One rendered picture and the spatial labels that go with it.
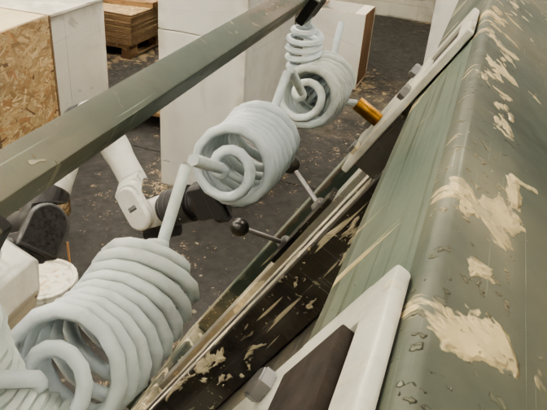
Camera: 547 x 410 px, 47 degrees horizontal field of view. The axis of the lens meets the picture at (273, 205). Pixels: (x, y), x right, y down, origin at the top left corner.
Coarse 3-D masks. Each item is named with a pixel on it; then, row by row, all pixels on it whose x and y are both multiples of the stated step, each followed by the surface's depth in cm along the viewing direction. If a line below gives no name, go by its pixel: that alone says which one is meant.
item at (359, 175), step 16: (352, 176) 115; (320, 224) 118; (304, 240) 120; (288, 256) 124; (272, 272) 127; (256, 288) 130; (240, 304) 134; (224, 320) 137; (208, 336) 141; (192, 352) 146; (176, 368) 150; (160, 384) 155
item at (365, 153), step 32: (320, 0) 61; (320, 32) 65; (288, 64) 66; (416, 64) 67; (416, 96) 60; (384, 128) 63; (352, 160) 65; (384, 160) 67; (352, 192) 75; (352, 224) 71; (320, 256) 75; (288, 288) 79; (320, 288) 77; (256, 320) 83; (288, 320) 81; (224, 352) 88; (256, 352) 86; (192, 384) 93; (224, 384) 91
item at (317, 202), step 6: (294, 162) 121; (288, 168) 121; (294, 168) 121; (300, 180) 121; (306, 186) 120; (312, 192) 119; (312, 198) 119; (318, 198) 118; (312, 204) 119; (318, 204) 117
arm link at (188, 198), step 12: (168, 192) 145; (192, 192) 141; (192, 204) 143; (204, 204) 142; (216, 204) 140; (180, 216) 144; (192, 216) 145; (204, 216) 143; (216, 216) 142; (228, 216) 144
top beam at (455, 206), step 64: (512, 0) 74; (448, 64) 58; (512, 64) 52; (448, 128) 38; (512, 128) 40; (384, 192) 41; (448, 192) 29; (512, 192) 32; (384, 256) 29; (448, 256) 24; (512, 256) 27; (320, 320) 32; (448, 320) 21; (512, 320) 24; (384, 384) 19; (448, 384) 19; (512, 384) 21
